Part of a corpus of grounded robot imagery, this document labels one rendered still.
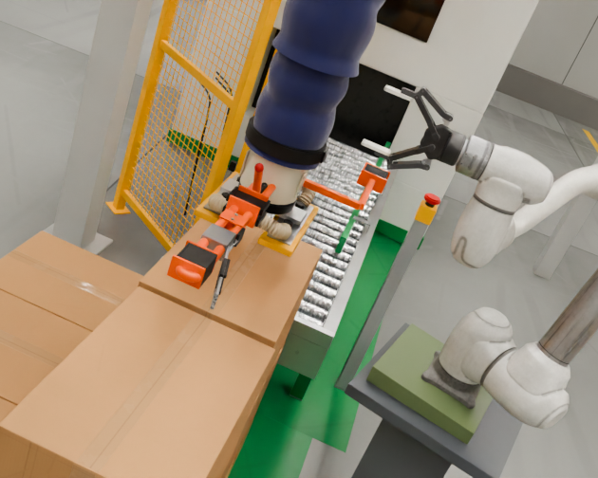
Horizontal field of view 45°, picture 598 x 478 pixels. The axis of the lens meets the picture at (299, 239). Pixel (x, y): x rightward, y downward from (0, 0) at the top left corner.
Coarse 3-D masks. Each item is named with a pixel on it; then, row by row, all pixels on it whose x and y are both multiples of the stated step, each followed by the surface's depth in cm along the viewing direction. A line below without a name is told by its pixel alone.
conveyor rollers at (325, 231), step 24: (336, 144) 464; (336, 168) 424; (360, 168) 439; (384, 168) 454; (360, 192) 406; (336, 216) 367; (360, 216) 382; (312, 240) 335; (336, 240) 343; (336, 264) 326; (312, 288) 302; (336, 288) 310; (312, 312) 286
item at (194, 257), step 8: (184, 248) 151; (192, 248) 152; (200, 248) 153; (208, 248) 154; (176, 256) 147; (184, 256) 148; (192, 256) 149; (200, 256) 150; (208, 256) 152; (216, 256) 153; (176, 264) 148; (184, 264) 147; (192, 264) 147; (200, 264) 148; (208, 264) 149; (168, 272) 149; (176, 272) 149; (200, 272) 147; (208, 272) 151; (200, 280) 148
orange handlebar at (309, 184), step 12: (372, 180) 224; (264, 192) 191; (324, 192) 207; (336, 192) 207; (348, 204) 206; (360, 204) 206; (228, 216) 172; (240, 216) 174; (228, 228) 172; (240, 228) 170; (204, 240) 159; (180, 276) 147; (192, 276) 146
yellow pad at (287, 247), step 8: (304, 208) 219; (312, 208) 221; (312, 216) 217; (304, 224) 210; (264, 232) 198; (296, 232) 203; (304, 232) 207; (264, 240) 195; (272, 240) 196; (280, 240) 196; (288, 240) 198; (296, 240) 200; (272, 248) 195; (280, 248) 194; (288, 248) 195
